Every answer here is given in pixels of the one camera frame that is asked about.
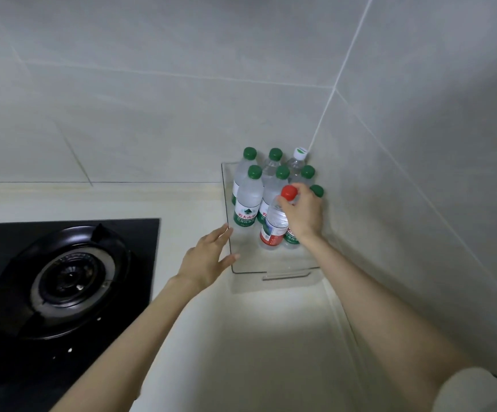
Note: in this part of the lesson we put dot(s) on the black glass gas stove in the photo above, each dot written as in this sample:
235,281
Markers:
141,235

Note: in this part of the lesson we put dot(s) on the clear red-capped water bottle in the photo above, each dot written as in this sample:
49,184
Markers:
274,227

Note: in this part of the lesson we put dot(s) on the person's left forearm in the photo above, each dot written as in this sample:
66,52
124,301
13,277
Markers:
124,347

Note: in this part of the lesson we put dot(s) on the person's right forearm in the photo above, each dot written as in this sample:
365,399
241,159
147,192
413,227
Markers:
381,321

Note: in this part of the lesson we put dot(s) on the clear white-capped water bottle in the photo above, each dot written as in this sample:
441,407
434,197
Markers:
300,153

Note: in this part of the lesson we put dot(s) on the clear plastic tray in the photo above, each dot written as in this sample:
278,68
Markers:
248,257

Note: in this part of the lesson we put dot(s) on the person's white shirt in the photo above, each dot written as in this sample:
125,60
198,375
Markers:
480,392

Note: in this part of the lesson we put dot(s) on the cluster of green-capped water bottles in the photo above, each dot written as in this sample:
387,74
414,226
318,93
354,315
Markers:
248,197

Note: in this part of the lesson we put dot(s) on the person's left hand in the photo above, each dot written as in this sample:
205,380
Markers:
203,261

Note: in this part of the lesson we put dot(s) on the person's right hand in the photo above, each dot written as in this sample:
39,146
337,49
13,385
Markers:
306,214

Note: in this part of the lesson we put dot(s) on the black gas burner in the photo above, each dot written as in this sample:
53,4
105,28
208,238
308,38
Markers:
72,278

